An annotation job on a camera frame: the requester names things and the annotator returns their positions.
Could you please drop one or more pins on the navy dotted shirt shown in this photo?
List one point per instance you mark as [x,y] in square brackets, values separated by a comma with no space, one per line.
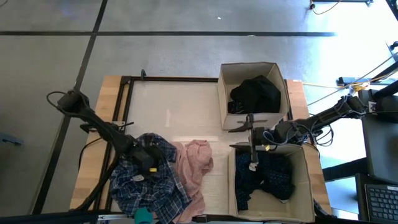
[270,180]

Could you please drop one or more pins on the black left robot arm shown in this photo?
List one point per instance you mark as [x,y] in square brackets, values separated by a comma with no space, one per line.
[102,127]

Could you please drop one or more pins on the aluminium rail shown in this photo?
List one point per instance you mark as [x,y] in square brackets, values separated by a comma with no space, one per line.
[115,217]

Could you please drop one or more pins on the pink garment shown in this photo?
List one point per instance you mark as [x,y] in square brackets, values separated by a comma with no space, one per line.
[192,168]

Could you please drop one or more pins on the black rounded device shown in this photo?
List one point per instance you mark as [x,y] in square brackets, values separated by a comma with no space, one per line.
[387,105]

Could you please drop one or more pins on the white glossy table sheet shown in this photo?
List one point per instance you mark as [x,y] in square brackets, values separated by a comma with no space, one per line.
[174,109]

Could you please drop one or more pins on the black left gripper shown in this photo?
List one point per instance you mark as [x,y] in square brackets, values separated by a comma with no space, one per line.
[146,158]

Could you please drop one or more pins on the blue plaid shirt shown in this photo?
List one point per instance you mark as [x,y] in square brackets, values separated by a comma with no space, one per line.
[149,193]

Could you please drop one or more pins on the black tripod stand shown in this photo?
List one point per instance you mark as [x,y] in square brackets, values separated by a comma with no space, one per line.
[354,80]

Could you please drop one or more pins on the black garment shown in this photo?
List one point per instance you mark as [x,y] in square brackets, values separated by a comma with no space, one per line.
[256,93]

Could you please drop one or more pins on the teal cloth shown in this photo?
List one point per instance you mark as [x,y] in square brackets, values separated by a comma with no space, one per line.
[143,216]

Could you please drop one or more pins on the black laptop keyboard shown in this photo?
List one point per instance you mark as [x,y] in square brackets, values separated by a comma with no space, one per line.
[382,202]

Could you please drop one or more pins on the black table clamp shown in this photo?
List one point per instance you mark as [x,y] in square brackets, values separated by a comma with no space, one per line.
[143,74]

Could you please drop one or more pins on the beige fabric storage bin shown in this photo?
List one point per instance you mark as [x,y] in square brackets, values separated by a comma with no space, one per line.
[273,205]
[248,70]

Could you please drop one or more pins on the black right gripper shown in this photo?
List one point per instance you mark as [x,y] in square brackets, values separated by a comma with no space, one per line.
[262,137]

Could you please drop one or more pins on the black metal beam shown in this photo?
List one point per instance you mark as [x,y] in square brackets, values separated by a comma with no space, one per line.
[46,217]

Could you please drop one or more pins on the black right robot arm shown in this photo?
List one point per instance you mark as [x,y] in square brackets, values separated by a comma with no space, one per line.
[326,116]

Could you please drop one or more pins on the black desk crossbar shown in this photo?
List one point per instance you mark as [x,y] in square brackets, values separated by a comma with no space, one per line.
[342,170]

